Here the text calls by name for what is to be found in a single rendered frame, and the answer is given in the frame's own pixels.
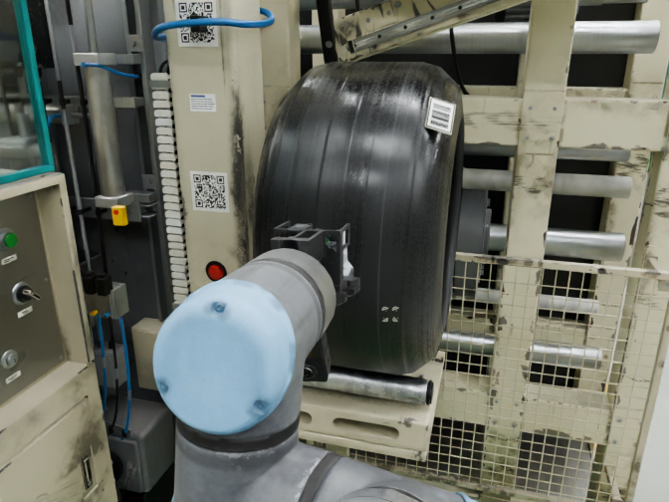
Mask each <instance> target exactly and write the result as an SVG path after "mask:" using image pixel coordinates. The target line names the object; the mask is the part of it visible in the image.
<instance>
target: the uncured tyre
mask: <svg viewBox="0 0 669 502"><path fill-rule="evenodd" d="M430 97H431V98H434V99H437V100H441V101H444V102H447V103H450V104H453V105H456V108H455V115H454V121H453V128H452V134H451V135H450V134H447V133H443V132H440V131H437V130H434V129H431V128H427V127H424V126H425V121H426V116H427V110H428V105H429V99H430ZM464 137H465V125H464V113H463V103H462V93H461V88H460V87H459V86H458V85H457V84H456V83H455V82H454V80H453V79H452V78H451V77H450V76H449V75H448V74H447V73H446V72H445V71H444V70H443V69H442V68H441V67H438V66H434V65H431V64H428V63H424V62H330V63H326V64H323V65H320V66H316V67H313V68H311V69H310V70H308V71H307V72H306V73H305V74H304V75H303V76H302V77H301V78H300V79H299V80H298V81H297V82H296V83H295V85H294V86H293V87H292V88H291V89H290V90H289V91H288V92H287V93H286V94H285V96H284V97H283V98H282V100H281V101H280V103H279V105H278V107H277V109H276V111H275V113H274V115H273V118H272V120H271V123H270V125H269V128H268V131H267V134H266V138H265V141H264V145H263V149H262V153H261V158H260V163H259V168H258V174H257V180H256V188H255V197H254V209H253V259H255V258H257V257H258V256H260V255H262V254H264V253H266V252H268V251H271V239H272V238H273V228H275V227H277V226H279V225H281V224H283V223H285V222H287V221H291V227H292V226H294V225H296V224H308V223H312V224H313V229H315V228H319V229H323V230H340V229H341V228H342V227H344V226H345V225H346V224H348V223H350V230H349V245H348V246H347V261H348V262H349V263H350V265H351V266H352V267H353V276H354V277H356V278H360V290H359V292H358V293H356V294H355V295H354V298H352V297H347V300H346V302H345V303H342V304H341V305H339V306H335V310H334V316H333V318H332V320H331V322H330V323H329V325H328V327H327V329H326V333H327V339H328V345H329V350H330V356H331V366H337V367H344V368H350V369H355V368H361V369H368V370H372V371H373V372H377V373H384V374H391V375H404V374H412V373H415V372H416V371H417V370H419V369H420V368H422V367H423V366H425V365H426V364H427V363H429V362H430V361H432V360H433V359H434V358H436V356H437V354H438V351H439V347H440V344H441V340H442V337H443V333H444V330H445V326H446V322H447V317H448V312H449V305H450V299H451V291H452V284H453V276H454V267H455V258H456V249H457V239H458V229H459V218H460V206H461V193H462V179H463V163H464ZM380 303H382V304H399V303H401V315H400V319H401V324H397V325H381V324H380Z"/></svg>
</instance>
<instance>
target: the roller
mask: <svg viewBox="0 0 669 502"><path fill-rule="evenodd" d="M303 385H306V386H312V387H318V388H324V389H330V390H336V391H343V392H349V393H355V394H361V395H367V396H374V397H380V398H386V399H392V400H398V401H405V402H411V403H417V404H423V405H425V404H426V405H430V404H432V399H433V391H434V381H433V380H432V379H430V380H428V379H427V378H420V377H414V376H401V375H391V374H384V373H377V372H370V371H364V370H357V369H350V368H344V367H337V366H331V367H330V373H329V378H328V380H327V381H326V382H323V381H303Z"/></svg>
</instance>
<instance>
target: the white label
mask: <svg viewBox="0 0 669 502"><path fill-rule="evenodd" d="M455 108H456V105H453V104H450V103H447V102H444V101H441V100H437V99H434V98H431V97H430V99H429V105H428V110H427V116H426V121H425V126H424V127H427V128H431V129H434V130H437V131H440V132H443V133H447V134H450V135H451V134H452V128H453V121H454V115H455Z"/></svg>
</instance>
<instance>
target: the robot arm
mask: <svg viewBox="0 0 669 502"><path fill-rule="evenodd" d="M349 230H350V223H348V224H346V225H345V226H344V227H342V228H341V229H340V230H323V229H319V228H315V229H313V224H312V223H308V224H296V225H294V226H292V227H291V221H287V222H285V223H283V224H281V225H279V226H277V227H275V228H273V238H272V239H271V251H268V252H266V253H264V254H262V255H260V256H258V257H257V258H255V259H253V260H252V261H250V262H248V263H247V264H245V265H244V266H242V267H241V268H239V269H237V270H236V271H234V272H232V273H231V274H229V275H227V276H226V277H224V278H222V279H221V280H219V281H216V282H213V283H210V284H208V285H206V286H203V287H202V288H200V289H198V290H197V291H195V292H194V293H192V294H191V295H190V296H189V297H188V298H186V299H185V300H184V301H183V302H182V304H181V305H180V306H179V307H178V308H177V309H176V310H174V311H173V312H172V313H171V315H170V316H169V317H168V318H167V319H166V321H165V322H164V324H163V326H162V327H161V329H160V331H159V333H158V336H157V339H156V342H155V346H154V351H153V372H154V378H155V382H156V385H157V387H158V390H159V392H160V394H161V397H162V398H163V400H164V402H165V403H166V405H167V406H168V407H169V409H170V410H171V411H172V412H173V413H174V414H175V415H176V434H175V472H174V494H173V498H172V502H477V501H475V500H472V499H470V497H468V496H467V495H466V494H464V493H462V492H454V493H452V492H449V491H446V490H443V489H440V488H437V487H434V486H431V485H428V484H425V483H422V482H419V481H416V480H413V479H410V478H408V477H405V476H402V475H399V474H396V473H393V472H390V471H387V470H384V469H381V468H378V467H375V466H372V465H369V464H366V463H363V462H360V461H357V460H354V459H351V458H348V457H345V456H341V455H338V454H335V453H333V452H330V451H327V450H324V449H321V448H319V447H315V446H312V445H309V444H305V443H302V442H299V441H298V436H299V424H300V412H301V402H302V389H303V381H323V382H326V381H327V380H328V378H329V373H330V367H331V356H330V350H329V345H328V339H327V333H326V329H327V327H328V325H329V323H330V322H331V320H332V318H333V316H334V314H335V306H339V305H341V304H342V303H345V302H346V300H347V297H352V298H354V295H355V294H356V293H358V292H359V290H360V278H356V277H354V276H353V267H352V266H351V265H350V263H349V262H348V261H347V246H348V245H349ZM281 233H284V234H285V237H281V235H280V234H281Z"/></svg>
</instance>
